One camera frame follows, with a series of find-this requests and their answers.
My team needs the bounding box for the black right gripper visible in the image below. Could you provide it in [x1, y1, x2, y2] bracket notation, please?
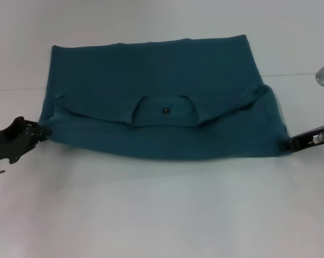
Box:
[279, 124, 324, 154]

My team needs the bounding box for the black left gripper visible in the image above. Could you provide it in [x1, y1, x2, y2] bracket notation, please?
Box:
[0, 116, 54, 164]

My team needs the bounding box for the teal t-shirt with FREE print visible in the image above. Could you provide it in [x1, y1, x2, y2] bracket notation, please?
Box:
[38, 34, 291, 162]

